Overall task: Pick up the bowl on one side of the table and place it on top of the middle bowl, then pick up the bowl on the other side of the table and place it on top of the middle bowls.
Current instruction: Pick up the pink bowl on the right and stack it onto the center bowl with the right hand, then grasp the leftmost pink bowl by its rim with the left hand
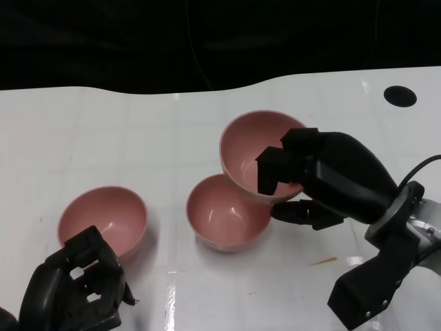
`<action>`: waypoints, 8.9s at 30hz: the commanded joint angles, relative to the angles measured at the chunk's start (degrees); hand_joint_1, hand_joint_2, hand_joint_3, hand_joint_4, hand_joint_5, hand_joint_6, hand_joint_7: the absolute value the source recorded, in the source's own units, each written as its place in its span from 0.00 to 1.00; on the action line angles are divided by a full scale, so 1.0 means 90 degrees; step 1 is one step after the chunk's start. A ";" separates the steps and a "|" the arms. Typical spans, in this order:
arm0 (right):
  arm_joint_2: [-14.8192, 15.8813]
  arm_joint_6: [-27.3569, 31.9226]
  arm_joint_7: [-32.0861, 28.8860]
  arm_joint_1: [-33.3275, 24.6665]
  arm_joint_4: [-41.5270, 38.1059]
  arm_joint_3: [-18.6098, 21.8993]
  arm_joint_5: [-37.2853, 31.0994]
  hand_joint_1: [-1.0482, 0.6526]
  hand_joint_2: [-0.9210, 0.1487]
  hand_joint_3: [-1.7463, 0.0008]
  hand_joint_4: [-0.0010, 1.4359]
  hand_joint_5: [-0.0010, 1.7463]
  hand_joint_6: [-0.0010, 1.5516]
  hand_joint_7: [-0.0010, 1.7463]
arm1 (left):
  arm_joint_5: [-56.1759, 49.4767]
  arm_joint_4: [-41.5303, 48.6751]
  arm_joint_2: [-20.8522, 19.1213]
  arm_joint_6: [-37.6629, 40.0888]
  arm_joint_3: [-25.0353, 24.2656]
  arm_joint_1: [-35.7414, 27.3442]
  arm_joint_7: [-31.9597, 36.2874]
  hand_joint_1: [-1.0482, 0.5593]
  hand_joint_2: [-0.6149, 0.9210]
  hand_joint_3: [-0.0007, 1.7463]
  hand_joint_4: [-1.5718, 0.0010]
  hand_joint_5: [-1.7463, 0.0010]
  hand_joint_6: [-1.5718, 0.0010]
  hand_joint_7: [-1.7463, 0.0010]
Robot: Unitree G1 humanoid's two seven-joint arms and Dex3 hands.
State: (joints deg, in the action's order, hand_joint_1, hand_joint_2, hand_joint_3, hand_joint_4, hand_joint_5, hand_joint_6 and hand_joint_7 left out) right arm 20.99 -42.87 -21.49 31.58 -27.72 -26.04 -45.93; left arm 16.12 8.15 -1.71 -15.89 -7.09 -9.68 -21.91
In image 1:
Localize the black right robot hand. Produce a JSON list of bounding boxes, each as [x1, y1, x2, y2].
[[255, 127, 400, 231]]

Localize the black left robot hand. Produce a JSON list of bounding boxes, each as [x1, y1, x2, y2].
[[19, 225, 141, 331]]

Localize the pink plastic bowl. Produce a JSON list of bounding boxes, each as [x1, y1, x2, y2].
[[186, 174, 273, 254], [57, 185, 149, 266], [219, 110, 309, 205]]

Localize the black round table grommet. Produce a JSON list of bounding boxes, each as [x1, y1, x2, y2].
[[383, 86, 418, 108]]

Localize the small tan sliver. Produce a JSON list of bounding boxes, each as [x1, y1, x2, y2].
[[307, 256, 338, 267]]

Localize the black backdrop cloth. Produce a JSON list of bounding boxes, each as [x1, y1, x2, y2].
[[0, 0, 441, 96]]

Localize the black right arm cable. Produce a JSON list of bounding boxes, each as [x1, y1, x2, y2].
[[399, 154, 441, 189]]

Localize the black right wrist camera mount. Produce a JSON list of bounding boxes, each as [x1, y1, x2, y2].
[[327, 181, 425, 327]]

